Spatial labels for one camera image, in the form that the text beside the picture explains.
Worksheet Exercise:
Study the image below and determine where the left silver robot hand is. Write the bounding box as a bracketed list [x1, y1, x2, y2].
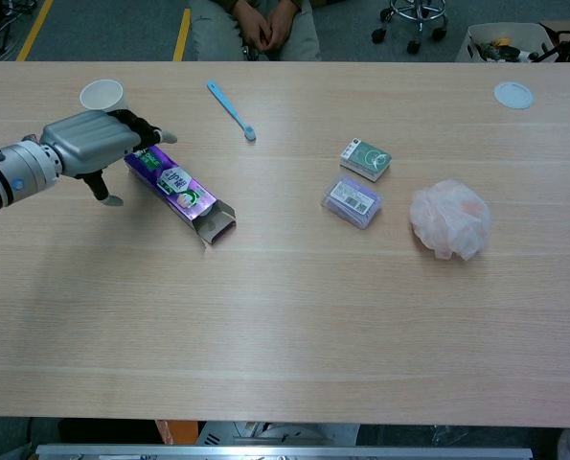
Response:
[39, 108, 178, 208]

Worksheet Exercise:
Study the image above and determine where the purple toothpaste box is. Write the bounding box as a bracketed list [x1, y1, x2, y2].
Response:
[123, 145, 238, 251]

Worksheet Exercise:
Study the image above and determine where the white paper cup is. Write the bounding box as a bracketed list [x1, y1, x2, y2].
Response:
[79, 79, 128, 114]

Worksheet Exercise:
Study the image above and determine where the green and white soap box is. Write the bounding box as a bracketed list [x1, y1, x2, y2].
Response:
[339, 137, 393, 183]

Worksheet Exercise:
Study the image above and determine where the light blue toothbrush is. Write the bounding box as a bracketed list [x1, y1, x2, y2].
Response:
[206, 80, 258, 143]

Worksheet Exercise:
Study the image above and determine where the seated person in khaki trousers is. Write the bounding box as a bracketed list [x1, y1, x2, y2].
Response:
[188, 0, 322, 62]

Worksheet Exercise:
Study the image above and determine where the purple clear plastic soap case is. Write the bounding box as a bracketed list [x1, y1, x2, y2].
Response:
[320, 172, 385, 231]

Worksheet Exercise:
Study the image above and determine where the chrome swivel stool base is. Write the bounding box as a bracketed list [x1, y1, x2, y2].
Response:
[371, 0, 450, 55]

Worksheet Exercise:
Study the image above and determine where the pink mesh bath sponge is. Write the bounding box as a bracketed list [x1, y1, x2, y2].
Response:
[409, 178, 492, 263]

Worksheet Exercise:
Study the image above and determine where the white bin with tools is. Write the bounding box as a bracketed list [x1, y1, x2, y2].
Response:
[454, 22, 562, 64]

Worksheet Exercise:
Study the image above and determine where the aluminium frame rail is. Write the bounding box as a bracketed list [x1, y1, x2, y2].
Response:
[34, 443, 535, 460]

